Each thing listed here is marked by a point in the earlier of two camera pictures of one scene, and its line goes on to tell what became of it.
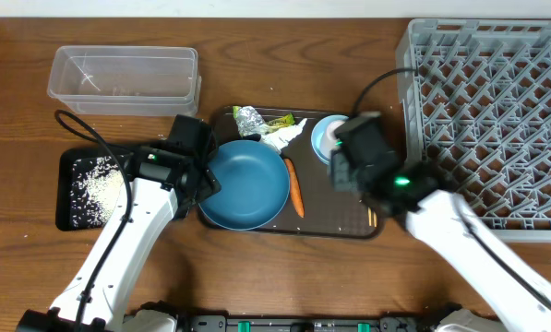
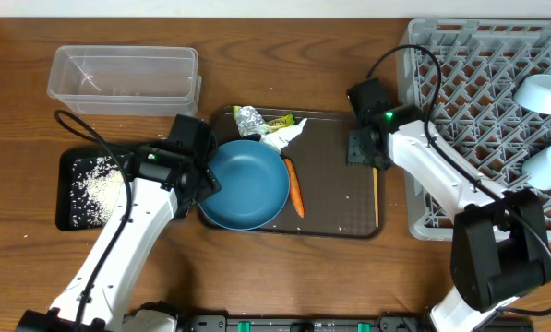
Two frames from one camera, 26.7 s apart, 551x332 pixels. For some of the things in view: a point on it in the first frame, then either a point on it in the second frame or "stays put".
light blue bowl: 317,130 -> 545,94
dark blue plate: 255,185 stays put
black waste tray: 89,183 stays put
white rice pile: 95,190 stays put
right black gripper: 343,167 -> 354,151
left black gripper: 209,184 stays put
